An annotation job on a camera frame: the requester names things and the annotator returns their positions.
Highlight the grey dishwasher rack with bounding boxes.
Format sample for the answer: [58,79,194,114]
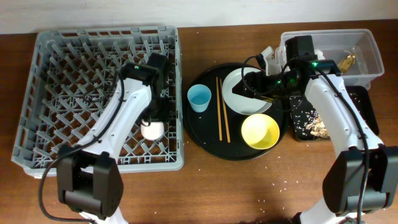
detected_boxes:
[11,26,184,179]

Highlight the wooden chopstick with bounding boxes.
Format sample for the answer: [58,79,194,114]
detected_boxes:
[216,77,223,141]
[220,79,231,143]

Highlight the left wooden chopstick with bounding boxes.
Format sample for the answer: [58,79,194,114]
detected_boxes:
[216,77,223,141]

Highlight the round black tray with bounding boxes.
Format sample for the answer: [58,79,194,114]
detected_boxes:
[183,63,271,161]

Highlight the right wooden chopstick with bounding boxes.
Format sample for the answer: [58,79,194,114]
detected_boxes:
[220,79,231,143]

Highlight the brown food wrapper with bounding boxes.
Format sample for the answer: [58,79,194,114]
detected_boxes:
[338,55,356,73]

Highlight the grey round plate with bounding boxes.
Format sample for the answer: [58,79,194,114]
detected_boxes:
[222,68,272,115]

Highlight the pink plastic cup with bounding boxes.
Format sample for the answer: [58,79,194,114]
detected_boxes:
[141,120,164,141]

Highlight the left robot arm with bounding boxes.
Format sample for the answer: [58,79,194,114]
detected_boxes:
[57,62,170,223]

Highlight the blue plastic cup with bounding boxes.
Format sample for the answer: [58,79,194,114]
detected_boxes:
[187,84,212,113]

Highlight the yellow bowl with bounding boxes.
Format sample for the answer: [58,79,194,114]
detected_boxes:
[241,114,280,150]

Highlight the black rectangular tray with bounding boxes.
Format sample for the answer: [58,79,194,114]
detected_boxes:
[289,86,379,141]

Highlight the food scraps with rice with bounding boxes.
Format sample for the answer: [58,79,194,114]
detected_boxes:
[294,93,368,139]

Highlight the clear plastic bin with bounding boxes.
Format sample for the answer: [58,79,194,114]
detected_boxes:
[275,29,384,89]

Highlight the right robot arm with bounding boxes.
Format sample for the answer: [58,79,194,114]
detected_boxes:
[233,58,397,223]

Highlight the white napkin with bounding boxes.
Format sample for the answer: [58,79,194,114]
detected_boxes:
[314,49,325,60]

